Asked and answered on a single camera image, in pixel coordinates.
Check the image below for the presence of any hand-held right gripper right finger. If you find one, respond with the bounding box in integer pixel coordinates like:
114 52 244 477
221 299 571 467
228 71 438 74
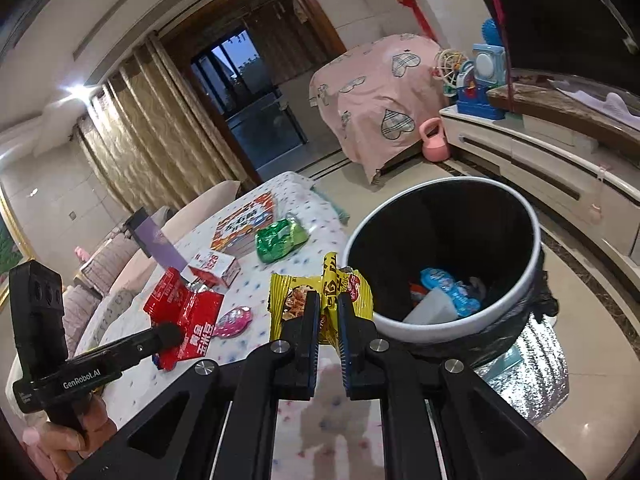
336 291 587 480

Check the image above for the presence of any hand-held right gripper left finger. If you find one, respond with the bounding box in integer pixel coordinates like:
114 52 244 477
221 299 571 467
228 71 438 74
65 290 322 480

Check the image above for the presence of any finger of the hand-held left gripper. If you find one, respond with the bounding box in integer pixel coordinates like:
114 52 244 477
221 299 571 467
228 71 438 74
131 323 185 359

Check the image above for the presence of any red snack packet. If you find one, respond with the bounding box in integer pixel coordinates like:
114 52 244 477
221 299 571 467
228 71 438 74
143 267 225 372

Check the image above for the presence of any yellow snack packet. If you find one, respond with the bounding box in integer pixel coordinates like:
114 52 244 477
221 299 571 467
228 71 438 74
268 252 375 349

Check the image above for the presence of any light blue snack wrapper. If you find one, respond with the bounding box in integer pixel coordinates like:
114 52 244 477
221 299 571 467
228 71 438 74
418 267 482 319

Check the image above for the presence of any white bin with black liner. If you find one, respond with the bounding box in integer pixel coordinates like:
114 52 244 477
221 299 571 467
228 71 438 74
344 175 559 377

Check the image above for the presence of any person's left forearm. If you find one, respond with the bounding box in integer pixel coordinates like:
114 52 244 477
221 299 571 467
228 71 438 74
20 442 68 480

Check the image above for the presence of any person's left hand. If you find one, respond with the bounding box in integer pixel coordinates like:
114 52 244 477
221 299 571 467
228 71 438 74
22 393 119 477

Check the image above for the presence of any pink striped cushion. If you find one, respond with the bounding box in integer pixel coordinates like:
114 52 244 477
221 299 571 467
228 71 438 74
81 231 137 297
61 284 102 357

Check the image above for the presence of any pink round wrapper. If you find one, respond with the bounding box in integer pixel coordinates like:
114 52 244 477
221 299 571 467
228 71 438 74
215 306 254 340

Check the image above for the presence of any gold framed green picture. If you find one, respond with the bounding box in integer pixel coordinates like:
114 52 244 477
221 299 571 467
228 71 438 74
0 184 34 307

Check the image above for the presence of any white dotted tablecloth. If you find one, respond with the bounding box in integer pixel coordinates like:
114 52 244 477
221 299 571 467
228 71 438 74
75 170 397 480

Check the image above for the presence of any small red white box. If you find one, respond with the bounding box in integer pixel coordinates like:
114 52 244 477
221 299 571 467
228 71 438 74
187 249 239 289

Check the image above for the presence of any purple tumbler with dark lid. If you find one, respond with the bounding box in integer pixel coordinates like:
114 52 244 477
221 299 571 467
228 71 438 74
123 207 187 274

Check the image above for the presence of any green foil snack packet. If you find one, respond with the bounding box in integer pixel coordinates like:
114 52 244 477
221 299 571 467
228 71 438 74
254 213 309 265

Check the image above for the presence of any red printed flat box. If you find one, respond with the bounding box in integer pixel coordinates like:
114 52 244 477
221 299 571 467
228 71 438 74
209 192 277 256

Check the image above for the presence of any silver foil bag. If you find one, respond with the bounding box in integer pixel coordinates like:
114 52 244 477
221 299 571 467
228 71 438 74
474 316 572 424

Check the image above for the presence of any beige patterned curtain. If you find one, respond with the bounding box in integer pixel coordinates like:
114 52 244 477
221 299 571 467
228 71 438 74
74 34 264 217

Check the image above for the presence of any pink kettlebell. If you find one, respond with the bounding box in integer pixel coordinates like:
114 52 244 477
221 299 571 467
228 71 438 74
418 117 452 163

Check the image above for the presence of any pink heart print cloth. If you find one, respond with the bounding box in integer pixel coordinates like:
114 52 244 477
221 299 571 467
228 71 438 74
308 33 452 184

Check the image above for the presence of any white television cabinet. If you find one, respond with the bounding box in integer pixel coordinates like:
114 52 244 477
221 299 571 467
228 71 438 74
438 74 640 282

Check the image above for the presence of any blue red toy machine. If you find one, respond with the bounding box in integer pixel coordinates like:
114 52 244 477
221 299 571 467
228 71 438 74
454 60 507 122

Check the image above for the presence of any brown framed balcony door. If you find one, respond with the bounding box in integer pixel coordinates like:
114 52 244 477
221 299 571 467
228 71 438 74
159 0 349 172

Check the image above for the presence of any light blue toy washing machine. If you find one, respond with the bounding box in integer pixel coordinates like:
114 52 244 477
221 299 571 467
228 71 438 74
471 42 514 87

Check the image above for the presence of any blue spiky ball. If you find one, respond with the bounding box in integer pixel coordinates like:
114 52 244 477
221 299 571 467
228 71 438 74
479 18 502 47

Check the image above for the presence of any pink thin stick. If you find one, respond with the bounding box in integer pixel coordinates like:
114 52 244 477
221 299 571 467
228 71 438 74
479 0 517 117

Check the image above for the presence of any white crumpled cloth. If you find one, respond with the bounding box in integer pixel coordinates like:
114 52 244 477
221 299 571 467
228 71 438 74
569 84 640 119

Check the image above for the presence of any black flat television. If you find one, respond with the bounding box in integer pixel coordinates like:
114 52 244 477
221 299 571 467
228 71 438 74
459 0 640 77

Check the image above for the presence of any pink drawer safety strap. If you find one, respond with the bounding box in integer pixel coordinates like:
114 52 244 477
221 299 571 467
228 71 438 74
588 163 610 225

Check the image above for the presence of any colourful wire ball toy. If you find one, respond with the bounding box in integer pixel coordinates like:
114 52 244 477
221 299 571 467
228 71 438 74
432 48 474 97

